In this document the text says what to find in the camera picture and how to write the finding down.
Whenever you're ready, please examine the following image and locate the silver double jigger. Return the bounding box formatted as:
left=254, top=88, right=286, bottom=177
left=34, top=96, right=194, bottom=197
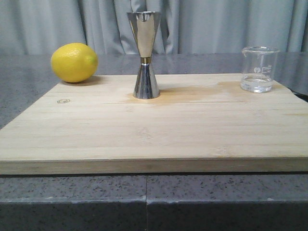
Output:
left=127, top=12, right=161, bottom=99

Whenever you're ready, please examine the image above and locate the clear glass beaker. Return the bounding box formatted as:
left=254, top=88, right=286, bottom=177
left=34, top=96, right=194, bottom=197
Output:
left=241, top=46, right=280, bottom=93

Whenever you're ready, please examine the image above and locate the wooden cutting board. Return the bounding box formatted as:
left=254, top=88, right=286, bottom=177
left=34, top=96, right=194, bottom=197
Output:
left=0, top=74, right=308, bottom=175

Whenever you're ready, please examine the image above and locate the yellow lemon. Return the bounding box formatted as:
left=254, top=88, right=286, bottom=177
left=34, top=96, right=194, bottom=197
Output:
left=51, top=42, right=99, bottom=83

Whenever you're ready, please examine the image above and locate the grey curtain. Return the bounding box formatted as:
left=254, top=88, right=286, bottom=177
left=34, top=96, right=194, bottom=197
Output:
left=0, top=0, right=308, bottom=55

